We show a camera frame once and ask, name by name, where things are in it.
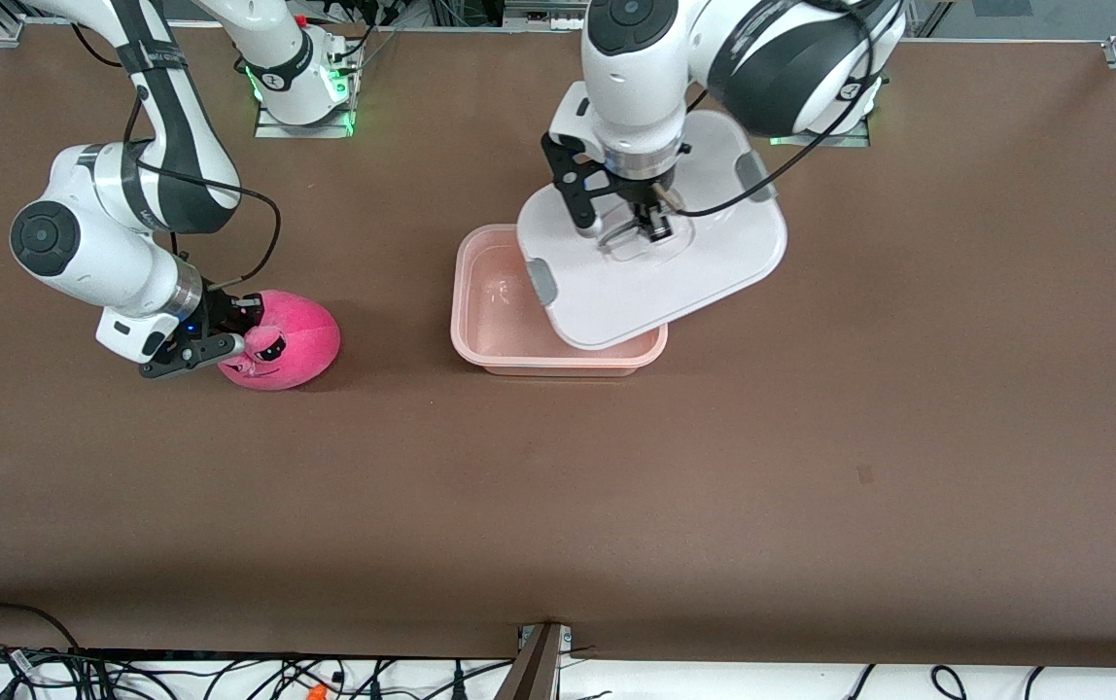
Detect white box lid grey latches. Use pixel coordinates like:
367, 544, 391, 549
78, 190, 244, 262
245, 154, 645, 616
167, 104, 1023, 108
516, 109, 789, 350

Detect pink plush toy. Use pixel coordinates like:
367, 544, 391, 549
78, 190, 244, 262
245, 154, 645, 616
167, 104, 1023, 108
218, 290, 342, 393

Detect pink plastic box base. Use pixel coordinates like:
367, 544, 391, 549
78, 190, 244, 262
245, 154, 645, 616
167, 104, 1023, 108
450, 224, 669, 378

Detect white terminal strip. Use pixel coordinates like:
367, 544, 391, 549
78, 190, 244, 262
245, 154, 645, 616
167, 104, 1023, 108
505, 0, 586, 32

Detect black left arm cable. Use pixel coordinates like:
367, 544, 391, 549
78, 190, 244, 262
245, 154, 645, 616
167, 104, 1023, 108
665, 19, 878, 217

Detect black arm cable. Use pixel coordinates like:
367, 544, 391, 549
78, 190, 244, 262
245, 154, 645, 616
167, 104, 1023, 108
665, 19, 878, 217
130, 87, 283, 293

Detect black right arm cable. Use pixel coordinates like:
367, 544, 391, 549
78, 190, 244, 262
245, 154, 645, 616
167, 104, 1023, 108
130, 87, 283, 293

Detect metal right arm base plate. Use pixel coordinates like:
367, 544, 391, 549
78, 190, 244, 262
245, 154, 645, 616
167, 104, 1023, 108
255, 95, 357, 139

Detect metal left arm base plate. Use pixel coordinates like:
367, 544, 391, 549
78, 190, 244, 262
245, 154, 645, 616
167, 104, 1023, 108
770, 122, 872, 149

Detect black looped cable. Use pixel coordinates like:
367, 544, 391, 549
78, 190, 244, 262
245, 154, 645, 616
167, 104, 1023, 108
0, 602, 85, 654

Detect metal bracket at table edge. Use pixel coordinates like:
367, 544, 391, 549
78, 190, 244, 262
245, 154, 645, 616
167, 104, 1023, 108
495, 622, 575, 700

